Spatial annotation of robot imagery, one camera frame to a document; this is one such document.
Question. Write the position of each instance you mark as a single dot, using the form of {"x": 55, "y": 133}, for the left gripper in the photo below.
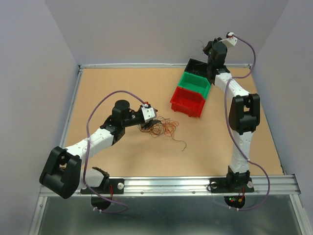
{"x": 145, "y": 126}

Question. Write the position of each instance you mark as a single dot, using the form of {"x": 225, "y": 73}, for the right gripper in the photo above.
{"x": 206, "y": 49}

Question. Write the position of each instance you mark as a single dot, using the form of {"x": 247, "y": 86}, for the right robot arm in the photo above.
{"x": 242, "y": 118}

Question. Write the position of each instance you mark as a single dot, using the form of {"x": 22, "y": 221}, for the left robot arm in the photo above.
{"x": 62, "y": 172}

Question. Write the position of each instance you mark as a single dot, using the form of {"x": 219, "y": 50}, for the black plastic bin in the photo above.
{"x": 196, "y": 67}

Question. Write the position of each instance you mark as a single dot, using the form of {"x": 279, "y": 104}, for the green plastic bin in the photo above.
{"x": 195, "y": 83}

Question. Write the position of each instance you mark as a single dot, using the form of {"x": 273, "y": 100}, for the red plastic bin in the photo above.
{"x": 187, "y": 102}

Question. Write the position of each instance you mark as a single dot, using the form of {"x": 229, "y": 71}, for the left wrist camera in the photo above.
{"x": 149, "y": 113}

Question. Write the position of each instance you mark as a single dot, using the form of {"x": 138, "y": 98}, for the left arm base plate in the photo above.
{"x": 111, "y": 187}

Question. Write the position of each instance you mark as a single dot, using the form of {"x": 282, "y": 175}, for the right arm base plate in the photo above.
{"x": 234, "y": 190}

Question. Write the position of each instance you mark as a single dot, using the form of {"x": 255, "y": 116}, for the aluminium mounting rail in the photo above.
{"x": 199, "y": 186}

